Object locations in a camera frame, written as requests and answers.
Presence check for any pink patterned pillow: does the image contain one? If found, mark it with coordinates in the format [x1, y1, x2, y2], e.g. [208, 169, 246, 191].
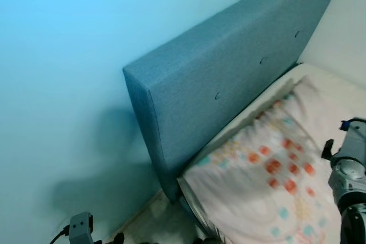
[182, 81, 366, 244]

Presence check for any mattress with cream sheet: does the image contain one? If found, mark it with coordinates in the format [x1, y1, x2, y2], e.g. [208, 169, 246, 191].
[178, 61, 366, 244]

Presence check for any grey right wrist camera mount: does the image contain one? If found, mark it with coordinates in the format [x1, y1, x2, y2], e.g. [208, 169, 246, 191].
[341, 117, 366, 167]

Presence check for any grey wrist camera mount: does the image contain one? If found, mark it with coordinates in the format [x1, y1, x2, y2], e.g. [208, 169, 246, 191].
[69, 212, 94, 244]
[341, 117, 366, 167]

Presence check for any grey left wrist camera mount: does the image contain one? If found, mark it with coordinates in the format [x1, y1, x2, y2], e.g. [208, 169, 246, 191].
[69, 212, 94, 244]

